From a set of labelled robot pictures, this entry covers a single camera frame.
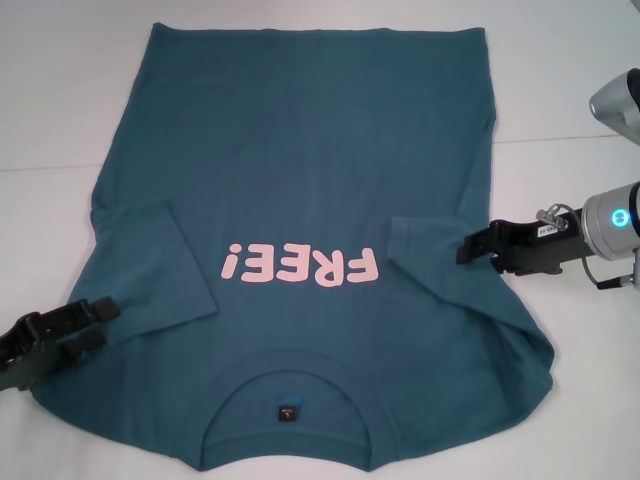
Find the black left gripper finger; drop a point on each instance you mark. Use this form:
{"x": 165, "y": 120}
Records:
{"x": 87, "y": 343}
{"x": 95, "y": 310}

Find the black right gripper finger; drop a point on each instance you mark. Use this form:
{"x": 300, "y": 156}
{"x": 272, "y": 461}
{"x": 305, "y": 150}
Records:
{"x": 480, "y": 245}
{"x": 511, "y": 265}

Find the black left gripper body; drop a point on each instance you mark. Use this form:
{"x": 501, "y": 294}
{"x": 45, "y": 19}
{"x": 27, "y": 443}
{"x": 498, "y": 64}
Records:
{"x": 27, "y": 355}

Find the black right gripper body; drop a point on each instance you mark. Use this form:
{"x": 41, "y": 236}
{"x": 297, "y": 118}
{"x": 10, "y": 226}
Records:
{"x": 545, "y": 247}

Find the teal t-shirt with pink print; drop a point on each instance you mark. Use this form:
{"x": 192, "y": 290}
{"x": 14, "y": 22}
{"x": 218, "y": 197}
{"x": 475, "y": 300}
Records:
{"x": 300, "y": 150}

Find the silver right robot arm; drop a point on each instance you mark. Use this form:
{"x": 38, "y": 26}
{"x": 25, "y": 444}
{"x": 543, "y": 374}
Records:
{"x": 610, "y": 237}

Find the silver right gripper thumbscrew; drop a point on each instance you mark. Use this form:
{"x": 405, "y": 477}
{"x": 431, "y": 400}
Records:
{"x": 550, "y": 215}

